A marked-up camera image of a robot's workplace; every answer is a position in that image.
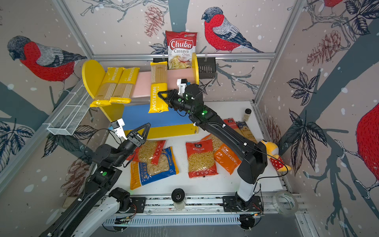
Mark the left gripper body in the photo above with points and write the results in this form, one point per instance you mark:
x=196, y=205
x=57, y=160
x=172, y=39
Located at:
x=136, y=143

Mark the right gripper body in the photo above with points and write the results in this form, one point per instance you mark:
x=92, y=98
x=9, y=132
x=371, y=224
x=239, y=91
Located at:
x=178, y=103

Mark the yellow spaghetti pack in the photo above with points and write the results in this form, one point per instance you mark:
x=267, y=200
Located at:
x=125, y=87
x=158, y=84
x=107, y=87

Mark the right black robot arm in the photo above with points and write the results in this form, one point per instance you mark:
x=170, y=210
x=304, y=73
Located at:
x=253, y=156

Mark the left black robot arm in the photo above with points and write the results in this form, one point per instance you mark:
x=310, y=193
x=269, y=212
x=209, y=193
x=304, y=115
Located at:
x=100, y=199

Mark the blue shell pasta bag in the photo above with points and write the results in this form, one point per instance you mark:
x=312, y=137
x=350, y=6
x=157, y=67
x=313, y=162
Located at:
x=144, y=173

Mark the orange pastatime pasta bag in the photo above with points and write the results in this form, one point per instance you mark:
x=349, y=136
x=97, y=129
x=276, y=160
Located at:
x=223, y=155

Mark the yellow shelf unit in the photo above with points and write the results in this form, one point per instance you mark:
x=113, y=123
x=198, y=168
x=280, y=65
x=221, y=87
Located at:
x=165, y=124

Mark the red noodle bag left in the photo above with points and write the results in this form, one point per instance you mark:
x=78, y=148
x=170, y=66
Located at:
x=149, y=152

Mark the Chuba cassava chips bag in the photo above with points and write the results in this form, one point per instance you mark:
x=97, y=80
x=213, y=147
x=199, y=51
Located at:
x=181, y=46

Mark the red spaghetti pack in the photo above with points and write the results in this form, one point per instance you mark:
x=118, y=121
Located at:
x=231, y=123

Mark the red macaroni bag centre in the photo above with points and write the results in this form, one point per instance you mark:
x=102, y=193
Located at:
x=201, y=162

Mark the small spice bottle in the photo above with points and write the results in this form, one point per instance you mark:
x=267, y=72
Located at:
x=247, y=114

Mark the dark spaghetti pack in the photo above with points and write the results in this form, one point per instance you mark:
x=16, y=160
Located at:
x=245, y=130

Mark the brown sponge block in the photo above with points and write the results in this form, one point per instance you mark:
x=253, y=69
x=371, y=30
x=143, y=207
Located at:
x=68, y=202

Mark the yellow plush toy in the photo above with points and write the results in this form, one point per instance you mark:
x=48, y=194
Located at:
x=277, y=162

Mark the clear tape roll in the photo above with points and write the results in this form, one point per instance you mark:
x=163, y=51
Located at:
x=285, y=203

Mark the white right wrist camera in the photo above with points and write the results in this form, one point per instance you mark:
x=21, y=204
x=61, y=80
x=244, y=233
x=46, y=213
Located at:
x=182, y=84

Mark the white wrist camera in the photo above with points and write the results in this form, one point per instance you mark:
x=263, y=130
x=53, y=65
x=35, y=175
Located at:
x=182, y=84
x=117, y=128

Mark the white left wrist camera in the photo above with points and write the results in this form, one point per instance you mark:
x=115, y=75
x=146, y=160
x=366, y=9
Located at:
x=117, y=128

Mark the black wall basket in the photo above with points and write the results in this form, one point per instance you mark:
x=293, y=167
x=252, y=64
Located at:
x=192, y=69

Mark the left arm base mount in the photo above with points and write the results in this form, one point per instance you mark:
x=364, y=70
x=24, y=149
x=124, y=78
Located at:
x=132, y=205

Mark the black round camera knob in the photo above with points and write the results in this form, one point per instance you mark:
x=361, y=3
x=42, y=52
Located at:
x=178, y=195

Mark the white wire mesh basket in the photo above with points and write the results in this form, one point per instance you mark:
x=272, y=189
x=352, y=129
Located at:
x=69, y=117

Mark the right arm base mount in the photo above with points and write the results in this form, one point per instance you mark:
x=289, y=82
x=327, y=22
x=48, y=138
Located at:
x=237, y=204

